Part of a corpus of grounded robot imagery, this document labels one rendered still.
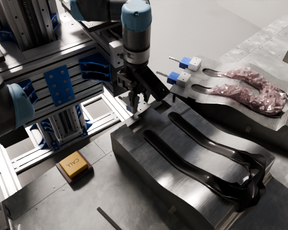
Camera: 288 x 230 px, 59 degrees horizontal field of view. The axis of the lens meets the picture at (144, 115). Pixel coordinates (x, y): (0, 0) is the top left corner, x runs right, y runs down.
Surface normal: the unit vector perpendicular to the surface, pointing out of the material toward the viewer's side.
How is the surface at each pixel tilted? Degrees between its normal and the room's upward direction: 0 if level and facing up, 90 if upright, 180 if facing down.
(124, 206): 0
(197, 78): 0
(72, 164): 0
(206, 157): 26
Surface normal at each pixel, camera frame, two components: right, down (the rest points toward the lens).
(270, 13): -0.81, 0.43
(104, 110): 0.02, -0.65
